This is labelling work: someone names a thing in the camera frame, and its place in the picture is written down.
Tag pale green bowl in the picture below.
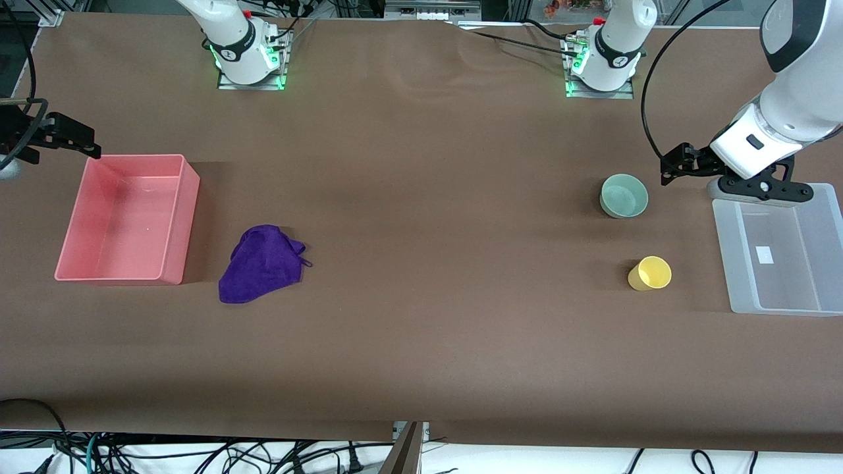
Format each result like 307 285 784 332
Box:
599 173 649 219

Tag yellow cup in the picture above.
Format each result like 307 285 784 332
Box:
627 255 672 292

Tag purple cloth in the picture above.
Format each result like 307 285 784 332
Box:
219 224 313 305

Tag pink plastic bin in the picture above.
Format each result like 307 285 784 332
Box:
54 154 201 286

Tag translucent plastic bin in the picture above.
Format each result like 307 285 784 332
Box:
712 182 843 317

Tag orange toy items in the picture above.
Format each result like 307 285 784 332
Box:
543 0 593 18

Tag brown table cover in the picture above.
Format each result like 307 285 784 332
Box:
0 12 843 454

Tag white power strip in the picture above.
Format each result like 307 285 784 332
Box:
385 0 481 20

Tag brown table leg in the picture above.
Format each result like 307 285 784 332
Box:
381 421 423 474

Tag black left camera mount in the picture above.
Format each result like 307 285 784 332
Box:
717 157 813 207

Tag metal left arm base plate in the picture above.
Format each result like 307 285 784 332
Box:
564 36 635 100

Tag black cable on table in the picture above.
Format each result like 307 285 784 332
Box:
454 24 579 60
520 18 587 45

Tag black curved floor cable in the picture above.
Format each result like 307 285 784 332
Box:
0 398 70 455

